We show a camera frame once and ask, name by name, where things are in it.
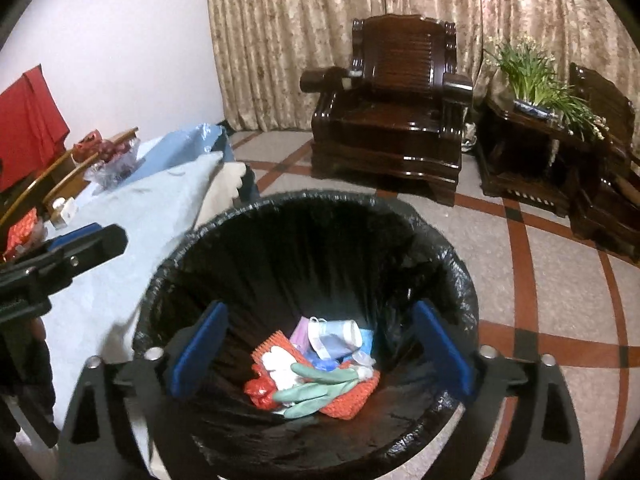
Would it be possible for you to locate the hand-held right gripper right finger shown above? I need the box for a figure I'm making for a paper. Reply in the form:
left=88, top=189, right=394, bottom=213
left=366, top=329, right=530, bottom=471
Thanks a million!
left=412, top=300, right=586, bottom=480

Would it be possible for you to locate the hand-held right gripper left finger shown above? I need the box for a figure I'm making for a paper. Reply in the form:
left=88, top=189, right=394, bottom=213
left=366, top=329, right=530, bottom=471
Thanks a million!
left=57, top=300, right=230, bottom=480

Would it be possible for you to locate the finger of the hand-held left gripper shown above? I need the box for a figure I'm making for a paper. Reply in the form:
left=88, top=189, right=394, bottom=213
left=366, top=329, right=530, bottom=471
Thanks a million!
left=42, top=224, right=101, bottom=248
left=20, top=225, right=127, bottom=291

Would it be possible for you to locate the red plastic bag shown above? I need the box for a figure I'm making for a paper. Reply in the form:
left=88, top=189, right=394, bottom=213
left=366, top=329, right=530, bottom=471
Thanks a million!
left=244, top=364, right=278, bottom=410

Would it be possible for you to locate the orange foam net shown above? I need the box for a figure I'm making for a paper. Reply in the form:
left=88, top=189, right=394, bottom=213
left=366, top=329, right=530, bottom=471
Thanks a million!
left=251, top=330, right=381, bottom=420

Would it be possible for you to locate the blue white pouch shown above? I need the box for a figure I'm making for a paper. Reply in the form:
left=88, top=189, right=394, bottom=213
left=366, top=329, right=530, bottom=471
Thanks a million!
left=307, top=316, right=363, bottom=361

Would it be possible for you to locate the blue plastic wrapper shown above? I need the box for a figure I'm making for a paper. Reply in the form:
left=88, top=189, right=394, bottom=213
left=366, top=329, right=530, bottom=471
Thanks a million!
left=304, top=351, right=338, bottom=372

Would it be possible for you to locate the green rubber glove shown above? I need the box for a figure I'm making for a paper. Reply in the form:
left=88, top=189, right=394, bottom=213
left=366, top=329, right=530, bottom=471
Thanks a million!
left=272, top=362, right=375, bottom=420

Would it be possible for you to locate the black lined trash bin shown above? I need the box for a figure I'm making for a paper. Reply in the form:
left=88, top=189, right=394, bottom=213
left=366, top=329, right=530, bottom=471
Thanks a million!
left=132, top=190, right=481, bottom=476

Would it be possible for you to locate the tissue box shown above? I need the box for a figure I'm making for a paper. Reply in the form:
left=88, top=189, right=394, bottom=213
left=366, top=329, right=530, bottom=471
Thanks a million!
left=50, top=197, right=77, bottom=228

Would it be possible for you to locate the grey blanket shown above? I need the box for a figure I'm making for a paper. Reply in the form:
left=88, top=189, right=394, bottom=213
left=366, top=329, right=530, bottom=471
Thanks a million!
left=35, top=152, right=226, bottom=461

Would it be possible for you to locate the red patterned packet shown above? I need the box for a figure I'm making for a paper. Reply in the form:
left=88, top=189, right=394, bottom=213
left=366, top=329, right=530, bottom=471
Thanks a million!
left=5, top=207, right=41, bottom=256

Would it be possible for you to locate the glass fruit bowl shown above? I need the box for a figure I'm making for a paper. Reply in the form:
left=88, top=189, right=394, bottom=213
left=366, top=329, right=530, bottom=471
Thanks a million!
left=82, top=137, right=141, bottom=186

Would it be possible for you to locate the red cloth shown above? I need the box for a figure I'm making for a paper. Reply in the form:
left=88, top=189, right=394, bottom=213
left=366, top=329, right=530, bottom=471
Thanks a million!
left=0, top=64, right=71, bottom=193

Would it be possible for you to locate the cream scalloped tablecloth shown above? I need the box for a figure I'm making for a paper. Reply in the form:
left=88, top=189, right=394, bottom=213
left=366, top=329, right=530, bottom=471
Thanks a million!
left=192, top=160, right=248, bottom=233

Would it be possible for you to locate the dark wooden side table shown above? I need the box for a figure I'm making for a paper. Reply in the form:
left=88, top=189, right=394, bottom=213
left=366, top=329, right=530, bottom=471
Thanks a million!
left=475, top=95, right=611, bottom=218

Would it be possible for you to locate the dark wooden armchair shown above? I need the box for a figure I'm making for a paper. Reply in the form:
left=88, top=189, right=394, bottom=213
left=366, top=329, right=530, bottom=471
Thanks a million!
left=567, top=62, right=640, bottom=256
left=300, top=15, right=473, bottom=206

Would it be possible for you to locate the green plant in patterned pot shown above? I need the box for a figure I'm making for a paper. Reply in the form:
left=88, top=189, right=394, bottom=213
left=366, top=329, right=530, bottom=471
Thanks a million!
left=482, top=35, right=608, bottom=141

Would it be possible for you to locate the beige patterned curtain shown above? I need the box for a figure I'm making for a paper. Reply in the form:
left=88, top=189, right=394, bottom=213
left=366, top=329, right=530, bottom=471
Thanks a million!
left=197, top=0, right=640, bottom=133

